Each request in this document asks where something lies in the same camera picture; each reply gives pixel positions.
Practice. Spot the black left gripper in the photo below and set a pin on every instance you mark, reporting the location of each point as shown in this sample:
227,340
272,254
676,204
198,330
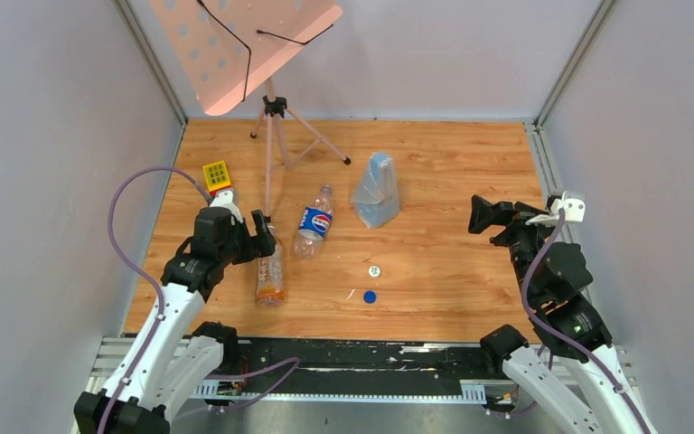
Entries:
254,240

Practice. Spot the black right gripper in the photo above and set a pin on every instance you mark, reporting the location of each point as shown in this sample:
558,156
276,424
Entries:
501,213

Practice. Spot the orange tea bottle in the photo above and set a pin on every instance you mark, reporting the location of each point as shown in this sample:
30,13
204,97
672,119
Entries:
270,289

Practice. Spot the clear Pepsi bottle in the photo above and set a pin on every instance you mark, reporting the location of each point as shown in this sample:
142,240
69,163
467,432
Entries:
315,223

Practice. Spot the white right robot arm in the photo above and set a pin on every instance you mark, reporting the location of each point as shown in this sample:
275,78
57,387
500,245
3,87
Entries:
582,385

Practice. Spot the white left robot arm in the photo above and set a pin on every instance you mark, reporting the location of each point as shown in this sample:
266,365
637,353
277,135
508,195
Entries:
151,383

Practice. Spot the blue bottle cap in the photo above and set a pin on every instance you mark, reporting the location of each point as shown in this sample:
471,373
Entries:
369,297

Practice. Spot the yellow red blue toy block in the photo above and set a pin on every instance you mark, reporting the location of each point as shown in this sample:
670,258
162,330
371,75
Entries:
217,176

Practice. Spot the blue item in plastic bag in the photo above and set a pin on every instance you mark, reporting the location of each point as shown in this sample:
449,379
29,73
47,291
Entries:
375,199

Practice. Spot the pink music stand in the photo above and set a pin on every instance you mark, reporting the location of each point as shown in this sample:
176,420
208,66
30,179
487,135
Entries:
228,49

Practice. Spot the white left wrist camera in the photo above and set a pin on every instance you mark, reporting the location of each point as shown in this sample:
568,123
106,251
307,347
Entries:
227,198

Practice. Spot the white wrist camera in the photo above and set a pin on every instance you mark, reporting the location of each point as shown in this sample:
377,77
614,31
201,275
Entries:
227,198
572,204

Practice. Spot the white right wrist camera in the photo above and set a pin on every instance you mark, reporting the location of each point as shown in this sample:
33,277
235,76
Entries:
572,204

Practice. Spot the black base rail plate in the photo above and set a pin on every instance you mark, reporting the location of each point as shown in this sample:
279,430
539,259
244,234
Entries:
362,368

